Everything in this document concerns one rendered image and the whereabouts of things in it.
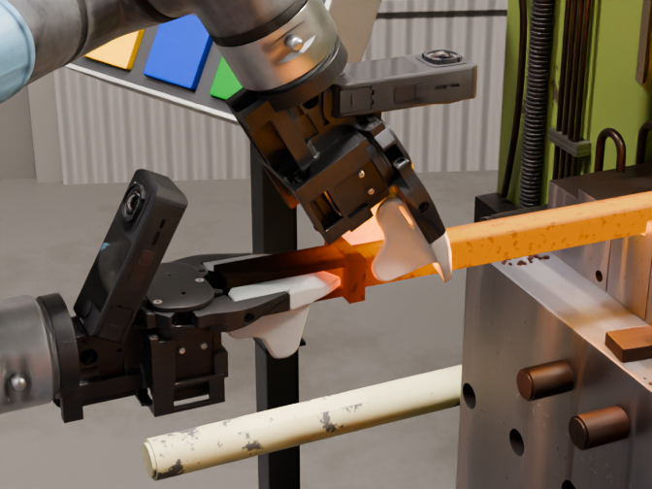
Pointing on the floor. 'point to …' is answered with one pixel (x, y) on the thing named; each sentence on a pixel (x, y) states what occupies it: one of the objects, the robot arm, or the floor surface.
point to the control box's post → (273, 232)
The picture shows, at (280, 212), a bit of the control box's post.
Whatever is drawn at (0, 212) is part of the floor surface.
